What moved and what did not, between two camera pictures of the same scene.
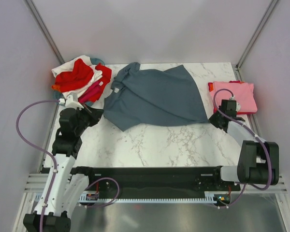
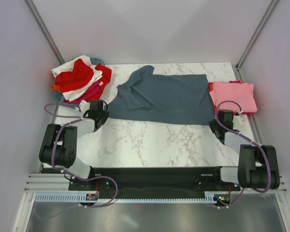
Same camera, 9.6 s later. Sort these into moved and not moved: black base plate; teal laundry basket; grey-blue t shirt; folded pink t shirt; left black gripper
Moved: left black gripper; grey-blue t shirt
Not moved: black base plate; teal laundry basket; folded pink t shirt
